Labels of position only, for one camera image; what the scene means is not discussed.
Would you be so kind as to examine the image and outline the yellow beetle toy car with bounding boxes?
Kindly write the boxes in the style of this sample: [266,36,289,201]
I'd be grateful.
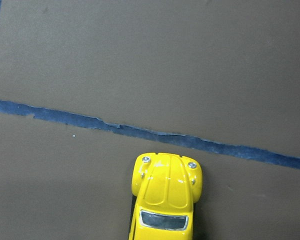
[128,152,203,240]

